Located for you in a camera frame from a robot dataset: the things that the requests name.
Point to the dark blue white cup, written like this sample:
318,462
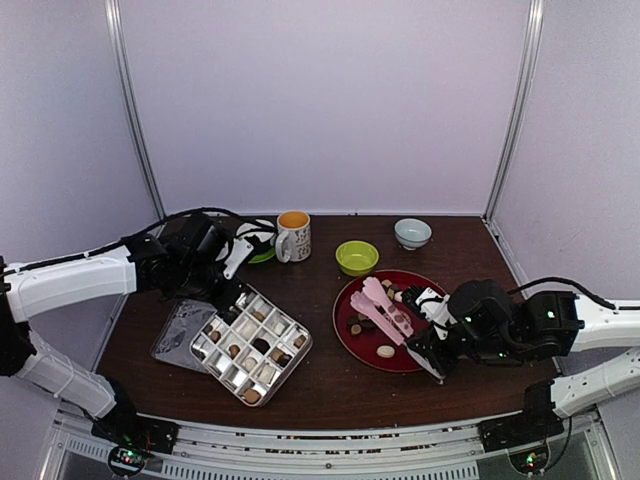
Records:
258,225

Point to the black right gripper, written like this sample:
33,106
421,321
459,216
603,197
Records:
443,364

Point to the aluminium frame post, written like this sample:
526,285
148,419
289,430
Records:
526,72
117,38

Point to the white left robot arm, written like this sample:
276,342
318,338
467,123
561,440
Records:
128,266

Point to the pink plastic scoop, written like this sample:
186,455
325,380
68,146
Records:
373,302

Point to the white round button chocolate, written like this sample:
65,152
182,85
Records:
385,351

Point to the tin lid with rabbit picture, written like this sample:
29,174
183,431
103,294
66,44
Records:
172,345

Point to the white floral mug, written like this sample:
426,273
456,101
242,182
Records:
293,241

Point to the lime green bowl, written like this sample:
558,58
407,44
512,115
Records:
356,258

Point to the front aluminium rail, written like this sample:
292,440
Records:
451,450

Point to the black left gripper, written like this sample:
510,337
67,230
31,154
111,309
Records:
223,302

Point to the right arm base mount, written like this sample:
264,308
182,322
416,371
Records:
525,434

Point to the green saucer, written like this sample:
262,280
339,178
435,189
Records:
263,257

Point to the red round tray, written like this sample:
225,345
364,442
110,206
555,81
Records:
363,346

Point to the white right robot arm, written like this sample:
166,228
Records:
560,323

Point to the left aluminium frame post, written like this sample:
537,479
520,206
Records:
117,38

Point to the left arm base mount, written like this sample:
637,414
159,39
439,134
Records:
137,438

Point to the right aluminium frame post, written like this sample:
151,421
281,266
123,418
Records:
526,72

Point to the silver compartment tin box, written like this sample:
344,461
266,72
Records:
251,347

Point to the pale blue bowl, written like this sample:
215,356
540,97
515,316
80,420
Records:
412,233

